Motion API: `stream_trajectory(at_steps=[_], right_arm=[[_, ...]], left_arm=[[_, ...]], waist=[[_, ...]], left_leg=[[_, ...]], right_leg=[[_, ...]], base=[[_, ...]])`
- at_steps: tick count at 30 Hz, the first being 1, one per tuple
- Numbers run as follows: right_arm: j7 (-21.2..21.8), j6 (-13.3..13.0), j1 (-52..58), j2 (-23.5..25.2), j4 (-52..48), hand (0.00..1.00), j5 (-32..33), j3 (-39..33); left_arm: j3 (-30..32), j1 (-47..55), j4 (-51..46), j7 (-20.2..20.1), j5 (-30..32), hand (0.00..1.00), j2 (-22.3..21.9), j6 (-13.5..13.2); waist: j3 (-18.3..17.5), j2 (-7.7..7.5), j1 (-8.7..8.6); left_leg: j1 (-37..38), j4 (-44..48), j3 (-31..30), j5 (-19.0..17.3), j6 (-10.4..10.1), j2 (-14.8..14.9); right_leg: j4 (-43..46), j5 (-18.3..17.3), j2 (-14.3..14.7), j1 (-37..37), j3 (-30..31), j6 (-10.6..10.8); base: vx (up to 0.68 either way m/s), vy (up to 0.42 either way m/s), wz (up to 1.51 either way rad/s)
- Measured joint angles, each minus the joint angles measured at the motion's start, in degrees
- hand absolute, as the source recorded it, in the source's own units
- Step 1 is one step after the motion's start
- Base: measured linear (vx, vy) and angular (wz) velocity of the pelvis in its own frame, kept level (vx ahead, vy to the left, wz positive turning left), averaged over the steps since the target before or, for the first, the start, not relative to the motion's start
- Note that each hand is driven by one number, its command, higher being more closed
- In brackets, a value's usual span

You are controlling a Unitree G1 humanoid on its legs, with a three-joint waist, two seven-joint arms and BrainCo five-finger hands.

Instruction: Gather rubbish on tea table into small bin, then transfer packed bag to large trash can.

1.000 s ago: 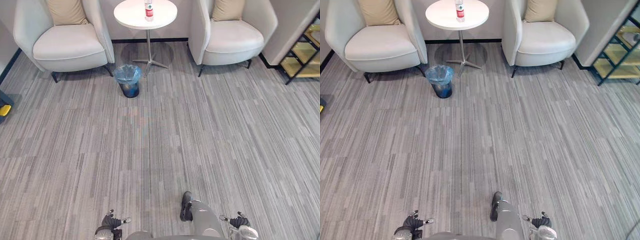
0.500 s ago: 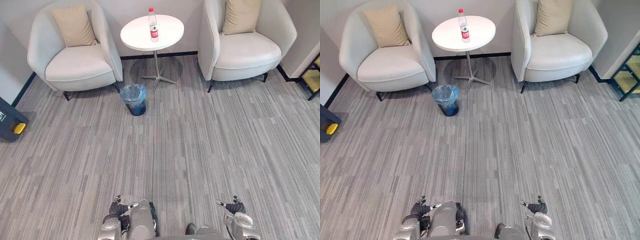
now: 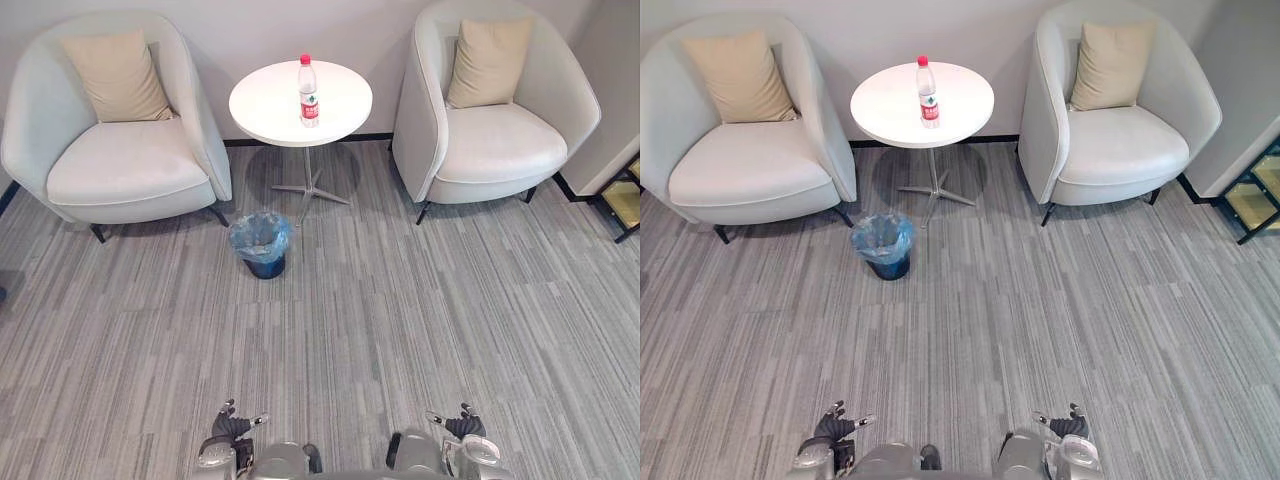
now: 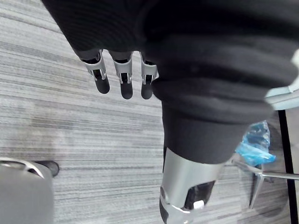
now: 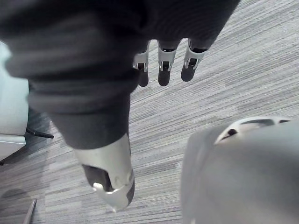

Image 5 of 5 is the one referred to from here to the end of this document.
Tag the black sofa leg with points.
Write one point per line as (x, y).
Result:
(38, 133)

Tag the thin grey metal rod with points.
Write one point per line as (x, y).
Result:
(30, 211)

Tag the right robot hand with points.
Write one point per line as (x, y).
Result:
(77, 70)

